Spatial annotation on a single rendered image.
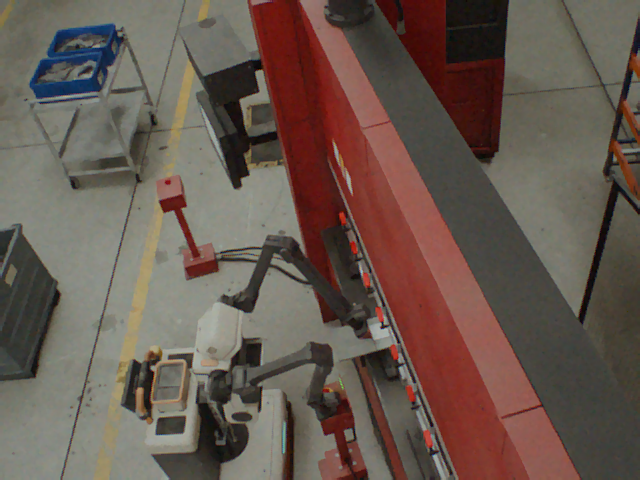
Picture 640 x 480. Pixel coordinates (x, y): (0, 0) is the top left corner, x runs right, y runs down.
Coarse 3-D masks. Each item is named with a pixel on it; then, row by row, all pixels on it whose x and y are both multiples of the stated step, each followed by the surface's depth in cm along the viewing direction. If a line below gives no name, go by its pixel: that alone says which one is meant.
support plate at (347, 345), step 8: (368, 320) 326; (376, 320) 326; (384, 320) 325; (344, 328) 325; (352, 328) 324; (336, 336) 322; (344, 336) 322; (352, 336) 321; (336, 344) 319; (344, 344) 319; (352, 344) 318; (360, 344) 318; (368, 344) 317; (376, 344) 317; (384, 344) 316; (392, 344) 316; (336, 352) 316; (344, 352) 316; (352, 352) 315; (360, 352) 315; (368, 352) 314; (344, 360) 314
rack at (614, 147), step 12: (636, 36) 420; (636, 48) 425; (636, 60) 426; (636, 72) 426; (624, 84) 449; (624, 96) 452; (624, 108) 453; (636, 108) 448; (636, 120) 441; (612, 132) 481; (636, 132) 436; (612, 144) 483; (612, 156) 492; (624, 168) 464; (612, 180) 503; (636, 192) 448
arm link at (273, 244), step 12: (276, 240) 290; (288, 240) 290; (264, 252) 291; (276, 252) 289; (264, 264) 296; (252, 276) 301; (264, 276) 300; (252, 288) 305; (240, 300) 308; (252, 300) 306
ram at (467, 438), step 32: (320, 64) 283; (320, 96) 311; (352, 160) 269; (352, 192) 293; (384, 224) 237; (384, 256) 256; (384, 288) 279; (416, 288) 211; (416, 320) 226; (416, 352) 244; (448, 352) 190; (448, 384) 203; (448, 416) 217; (480, 416) 173; (448, 448) 233; (480, 448) 183
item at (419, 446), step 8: (408, 432) 296; (416, 440) 293; (416, 448) 291; (424, 448) 290; (416, 456) 290; (424, 456) 288; (424, 464) 285; (432, 464) 285; (424, 472) 283; (432, 472) 283
